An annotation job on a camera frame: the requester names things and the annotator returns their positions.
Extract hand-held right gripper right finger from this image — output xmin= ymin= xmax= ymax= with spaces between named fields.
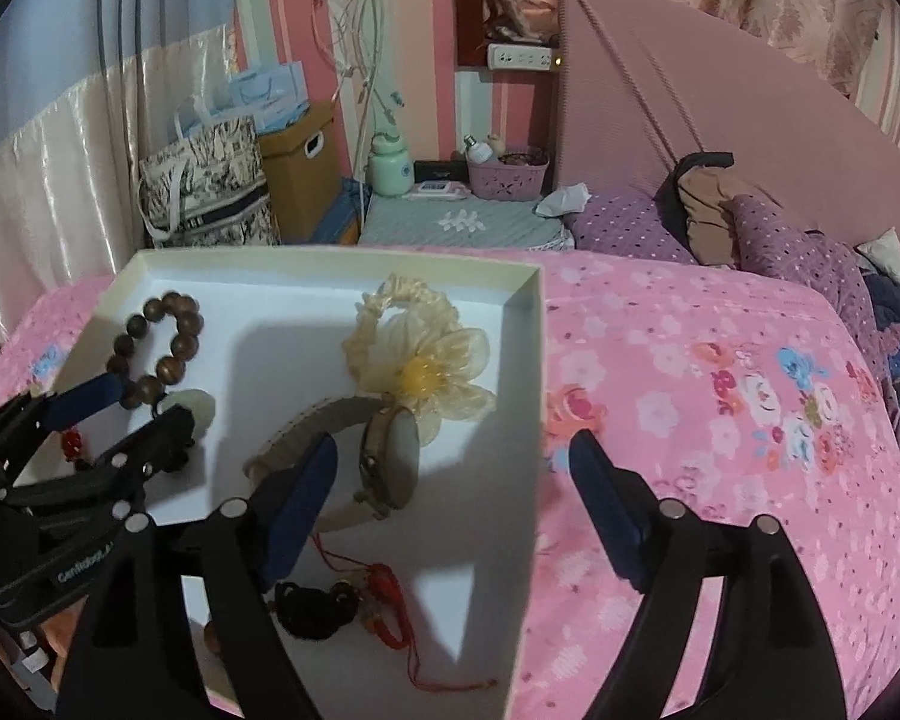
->
xmin=568 ymin=433 xmax=848 ymax=720

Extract pink headboard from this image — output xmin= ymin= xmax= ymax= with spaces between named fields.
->
xmin=557 ymin=0 xmax=900 ymax=256

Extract pink plastic basket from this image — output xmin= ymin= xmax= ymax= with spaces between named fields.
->
xmin=466 ymin=150 xmax=551 ymax=202

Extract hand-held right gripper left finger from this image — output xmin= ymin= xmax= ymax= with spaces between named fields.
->
xmin=54 ymin=435 xmax=340 ymax=720

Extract brown storage box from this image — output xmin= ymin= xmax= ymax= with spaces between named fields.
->
xmin=257 ymin=101 xmax=346 ymax=245

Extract light blue gift bag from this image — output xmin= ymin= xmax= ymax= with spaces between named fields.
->
xmin=210 ymin=61 xmax=312 ymax=132

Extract white shallow box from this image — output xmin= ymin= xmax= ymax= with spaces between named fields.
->
xmin=0 ymin=246 xmax=548 ymax=720

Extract black and white tote bag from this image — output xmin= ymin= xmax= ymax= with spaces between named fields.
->
xmin=139 ymin=116 xmax=282 ymax=248

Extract red cord charm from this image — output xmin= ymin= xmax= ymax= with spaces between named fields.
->
xmin=311 ymin=532 xmax=500 ymax=691

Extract white satin curtain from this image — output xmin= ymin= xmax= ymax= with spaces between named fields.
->
xmin=0 ymin=0 xmax=241 ymax=391

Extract cream flower scrunchie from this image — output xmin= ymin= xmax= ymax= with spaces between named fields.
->
xmin=343 ymin=272 xmax=496 ymax=442

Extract white jade pendant red beads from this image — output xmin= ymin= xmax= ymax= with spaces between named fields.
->
xmin=60 ymin=388 xmax=216 ymax=466

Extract black scrunchie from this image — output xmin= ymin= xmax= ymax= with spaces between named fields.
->
xmin=274 ymin=579 xmax=365 ymax=638

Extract brown cloth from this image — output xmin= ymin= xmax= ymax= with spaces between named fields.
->
xmin=679 ymin=163 xmax=743 ymax=267

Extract white pillow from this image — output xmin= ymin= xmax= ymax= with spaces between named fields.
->
xmin=855 ymin=229 xmax=900 ymax=278

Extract pale green bottle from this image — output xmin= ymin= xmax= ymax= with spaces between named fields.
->
xmin=366 ymin=131 xmax=413 ymax=200

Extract pink floral bedsheet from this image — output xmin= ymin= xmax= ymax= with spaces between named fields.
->
xmin=0 ymin=247 xmax=900 ymax=720

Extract white power strip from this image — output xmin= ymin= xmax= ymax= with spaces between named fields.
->
xmin=487 ymin=43 xmax=563 ymax=72

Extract grey striped mat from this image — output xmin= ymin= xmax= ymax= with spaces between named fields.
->
xmin=360 ymin=195 xmax=575 ymax=252

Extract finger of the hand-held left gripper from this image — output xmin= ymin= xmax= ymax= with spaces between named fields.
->
xmin=0 ymin=373 xmax=128 ymax=475
xmin=4 ymin=405 xmax=200 ymax=515

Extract purple dotted pillow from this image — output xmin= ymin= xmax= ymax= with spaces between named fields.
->
xmin=566 ymin=191 xmax=702 ymax=265
xmin=731 ymin=193 xmax=893 ymax=383

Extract white crumpled tissue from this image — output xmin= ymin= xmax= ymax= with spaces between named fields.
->
xmin=534 ymin=184 xmax=593 ymax=217

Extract beige strap wristwatch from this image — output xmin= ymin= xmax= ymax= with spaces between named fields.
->
xmin=241 ymin=395 xmax=422 ymax=533

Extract bundle of white cables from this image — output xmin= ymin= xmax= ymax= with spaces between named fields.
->
xmin=307 ymin=0 xmax=406 ymax=166

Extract brown wooden bead bracelet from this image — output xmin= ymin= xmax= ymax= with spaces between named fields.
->
xmin=105 ymin=291 xmax=205 ymax=412

